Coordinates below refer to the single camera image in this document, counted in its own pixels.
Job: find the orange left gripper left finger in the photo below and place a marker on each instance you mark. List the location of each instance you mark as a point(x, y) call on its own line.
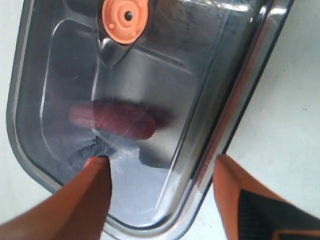
point(78, 211)

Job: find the stainless steel lunch box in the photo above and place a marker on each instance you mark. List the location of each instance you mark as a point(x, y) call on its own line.
point(240, 100)

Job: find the dark transparent lunch box lid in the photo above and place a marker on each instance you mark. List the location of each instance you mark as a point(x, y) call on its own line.
point(125, 100)

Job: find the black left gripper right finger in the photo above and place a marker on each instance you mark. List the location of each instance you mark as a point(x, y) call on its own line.
point(250, 211)

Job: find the red toy sausage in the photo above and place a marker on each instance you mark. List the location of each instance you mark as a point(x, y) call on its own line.
point(114, 118)

